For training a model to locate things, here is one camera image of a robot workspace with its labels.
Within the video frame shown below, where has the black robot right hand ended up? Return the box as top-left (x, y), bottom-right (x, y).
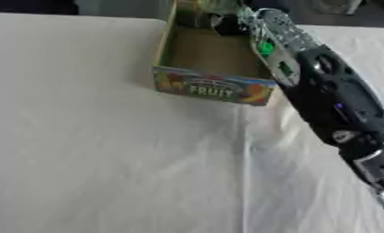
top-left (212, 12), bottom-right (253, 37)

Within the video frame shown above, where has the cardboard box with printed front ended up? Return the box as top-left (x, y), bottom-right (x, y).
top-left (150, 0), bottom-right (280, 106)

